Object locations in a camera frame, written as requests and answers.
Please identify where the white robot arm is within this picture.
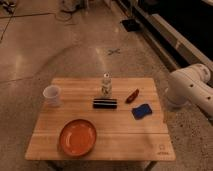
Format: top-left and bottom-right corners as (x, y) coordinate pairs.
(165, 64), (213, 117)

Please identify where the small glass bottle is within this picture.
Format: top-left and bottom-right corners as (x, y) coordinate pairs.
(101, 73), (112, 98)

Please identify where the black striped rectangular box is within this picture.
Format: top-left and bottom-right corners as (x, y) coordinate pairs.
(93, 99), (117, 109)

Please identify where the red elongated toy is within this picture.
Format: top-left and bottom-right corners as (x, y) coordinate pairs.
(125, 89), (139, 104)

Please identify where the wooden table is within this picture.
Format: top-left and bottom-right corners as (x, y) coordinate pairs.
(25, 78), (175, 161)

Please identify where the white plastic cup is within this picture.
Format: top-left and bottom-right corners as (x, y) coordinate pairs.
(43, 85), (61, 107)

